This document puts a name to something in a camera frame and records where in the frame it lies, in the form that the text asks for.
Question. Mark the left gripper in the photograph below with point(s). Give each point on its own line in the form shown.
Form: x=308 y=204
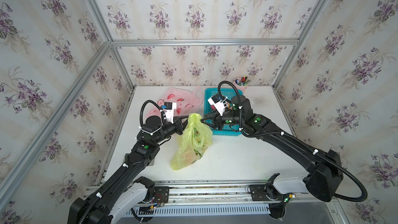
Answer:
x=177 y=125

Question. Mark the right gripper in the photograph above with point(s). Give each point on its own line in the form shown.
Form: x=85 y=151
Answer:
x=218 y=121

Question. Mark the pink plastic bag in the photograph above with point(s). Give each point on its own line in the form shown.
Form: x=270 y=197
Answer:
x=187 y=101

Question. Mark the yellow-green plastic bag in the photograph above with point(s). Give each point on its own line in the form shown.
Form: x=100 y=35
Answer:
x=195 y=140

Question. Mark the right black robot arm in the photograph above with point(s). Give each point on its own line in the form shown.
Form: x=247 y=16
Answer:
x=324 y=170

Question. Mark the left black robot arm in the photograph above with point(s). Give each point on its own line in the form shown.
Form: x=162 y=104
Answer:
x=124 y=189

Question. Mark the teal plastic basket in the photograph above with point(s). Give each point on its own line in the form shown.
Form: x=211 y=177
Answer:
x=232 y=106

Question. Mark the pink pen cup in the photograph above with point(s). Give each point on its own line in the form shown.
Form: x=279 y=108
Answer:
x=241 y=83

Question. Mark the grey eraser block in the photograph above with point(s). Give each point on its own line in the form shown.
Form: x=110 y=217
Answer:
x=151 y=163

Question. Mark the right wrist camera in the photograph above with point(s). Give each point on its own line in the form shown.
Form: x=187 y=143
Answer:
x=219 y=103

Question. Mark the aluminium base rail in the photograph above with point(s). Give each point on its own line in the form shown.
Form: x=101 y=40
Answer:
x=208 y=192

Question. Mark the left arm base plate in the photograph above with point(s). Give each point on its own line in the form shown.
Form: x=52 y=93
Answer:
x=157 y=196

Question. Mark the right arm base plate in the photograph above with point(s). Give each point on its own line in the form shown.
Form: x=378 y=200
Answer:
x=258 y=192

